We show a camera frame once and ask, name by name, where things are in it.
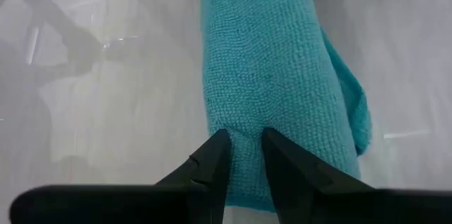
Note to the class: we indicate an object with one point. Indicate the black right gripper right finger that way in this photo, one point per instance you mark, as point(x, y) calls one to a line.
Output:
point(293, 174)

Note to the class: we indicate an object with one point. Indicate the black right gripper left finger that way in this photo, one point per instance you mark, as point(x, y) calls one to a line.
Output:
point(212, 167)

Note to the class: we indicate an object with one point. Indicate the blue microfibre towel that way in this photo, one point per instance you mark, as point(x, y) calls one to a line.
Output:
point(268, 75)

